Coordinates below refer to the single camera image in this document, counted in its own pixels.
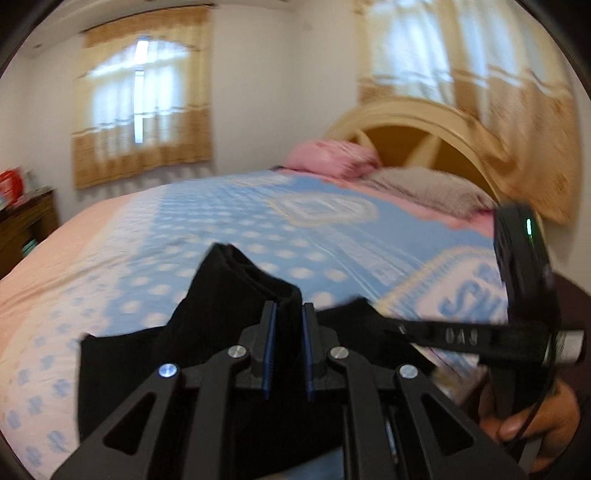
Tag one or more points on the cream wooden headboard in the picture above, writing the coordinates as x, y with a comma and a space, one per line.
411, 132

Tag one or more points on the right hand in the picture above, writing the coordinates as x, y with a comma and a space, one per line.
555, 422

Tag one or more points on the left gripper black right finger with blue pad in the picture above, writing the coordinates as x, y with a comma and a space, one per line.
396, 424

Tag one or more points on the pink floral pillow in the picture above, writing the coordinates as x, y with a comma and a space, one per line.
335, 159

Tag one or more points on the red gift bag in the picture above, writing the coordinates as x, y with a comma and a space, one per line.
12, 186

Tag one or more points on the black pants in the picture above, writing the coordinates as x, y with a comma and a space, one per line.
226, 296

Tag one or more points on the beige window curtain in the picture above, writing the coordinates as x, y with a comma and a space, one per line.
143, 95

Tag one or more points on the beige side curtain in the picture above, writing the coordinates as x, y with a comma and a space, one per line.
496, 64

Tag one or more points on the striped pillow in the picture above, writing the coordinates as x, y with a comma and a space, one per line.
444, 192

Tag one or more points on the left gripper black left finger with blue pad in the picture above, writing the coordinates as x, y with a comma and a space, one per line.
172, 424

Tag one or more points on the dark wooden desk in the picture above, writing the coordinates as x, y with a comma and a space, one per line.
25, 225

